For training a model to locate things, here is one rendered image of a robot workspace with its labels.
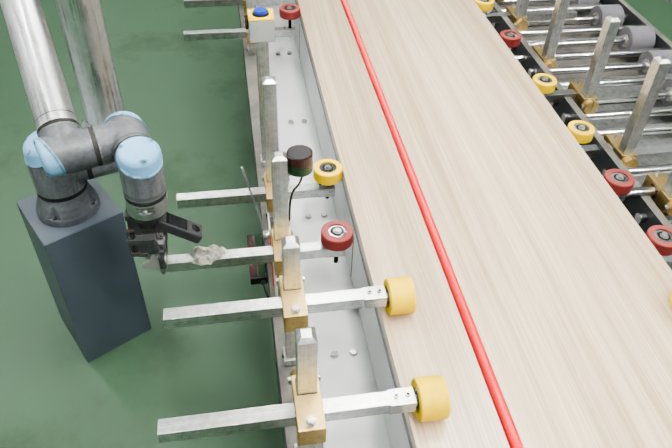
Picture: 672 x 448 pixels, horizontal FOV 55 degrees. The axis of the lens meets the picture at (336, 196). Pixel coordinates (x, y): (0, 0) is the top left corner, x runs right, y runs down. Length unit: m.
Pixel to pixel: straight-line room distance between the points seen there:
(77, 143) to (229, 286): 1.34
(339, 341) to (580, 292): 0.61
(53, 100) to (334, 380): 0.92
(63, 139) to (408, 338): 0.84
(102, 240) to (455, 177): 1.13
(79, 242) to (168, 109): 1.68
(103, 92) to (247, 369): 1.10
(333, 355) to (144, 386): 0.95
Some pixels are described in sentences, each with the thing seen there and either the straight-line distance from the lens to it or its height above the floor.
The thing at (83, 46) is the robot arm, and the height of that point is 1.15.
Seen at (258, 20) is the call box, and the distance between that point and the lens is 1.83.
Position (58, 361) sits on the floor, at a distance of 2.61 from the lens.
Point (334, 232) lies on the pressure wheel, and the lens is 1.59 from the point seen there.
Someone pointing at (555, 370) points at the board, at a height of 0.90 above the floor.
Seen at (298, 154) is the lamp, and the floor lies 1.13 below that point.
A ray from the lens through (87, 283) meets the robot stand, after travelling 2.30.
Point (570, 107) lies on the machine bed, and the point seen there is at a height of 0.83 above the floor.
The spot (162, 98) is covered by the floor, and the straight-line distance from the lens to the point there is 3.82.
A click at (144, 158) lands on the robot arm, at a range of 1.39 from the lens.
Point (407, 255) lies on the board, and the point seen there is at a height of 0.90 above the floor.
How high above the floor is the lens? 2.02
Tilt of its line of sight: 41 degrees down
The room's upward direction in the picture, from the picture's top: 2 degrees clockwise
